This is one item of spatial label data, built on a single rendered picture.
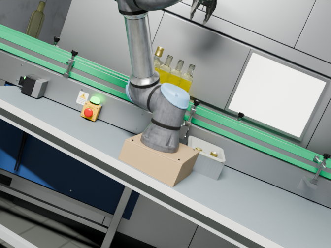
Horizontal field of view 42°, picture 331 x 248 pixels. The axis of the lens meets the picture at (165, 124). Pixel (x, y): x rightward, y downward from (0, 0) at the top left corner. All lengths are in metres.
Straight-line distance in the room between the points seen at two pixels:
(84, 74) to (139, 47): 0.54
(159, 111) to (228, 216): 0.45
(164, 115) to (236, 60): 0.76
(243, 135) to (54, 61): 0.96
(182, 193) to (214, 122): 0.63
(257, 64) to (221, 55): 0.19
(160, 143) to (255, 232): 0.46
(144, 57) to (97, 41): 0.76
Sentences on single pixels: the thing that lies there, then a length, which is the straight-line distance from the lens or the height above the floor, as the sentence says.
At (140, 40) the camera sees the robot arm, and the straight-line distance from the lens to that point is 1.54.
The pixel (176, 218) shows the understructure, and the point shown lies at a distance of 2.46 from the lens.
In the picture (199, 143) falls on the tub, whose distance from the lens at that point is 2.03.
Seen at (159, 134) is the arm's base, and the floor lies 0.90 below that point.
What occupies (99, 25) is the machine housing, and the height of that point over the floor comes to 1.14.
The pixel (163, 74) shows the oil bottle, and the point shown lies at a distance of 2.08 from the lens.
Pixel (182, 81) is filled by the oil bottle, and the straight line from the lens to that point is 2.08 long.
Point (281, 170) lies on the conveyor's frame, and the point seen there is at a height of 0.84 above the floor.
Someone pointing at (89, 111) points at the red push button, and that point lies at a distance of 1.93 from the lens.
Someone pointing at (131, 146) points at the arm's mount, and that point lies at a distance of 1.60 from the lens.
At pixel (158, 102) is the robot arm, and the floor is 1.00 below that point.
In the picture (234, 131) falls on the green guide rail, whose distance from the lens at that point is 2.11.
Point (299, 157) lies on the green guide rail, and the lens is 2.19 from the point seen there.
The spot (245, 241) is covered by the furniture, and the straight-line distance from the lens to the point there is 1.60.
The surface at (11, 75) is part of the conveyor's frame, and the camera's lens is 2.14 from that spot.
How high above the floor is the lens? 1.28
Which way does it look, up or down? 12 degrees down
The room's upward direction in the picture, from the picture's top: 22 degrees clockwise
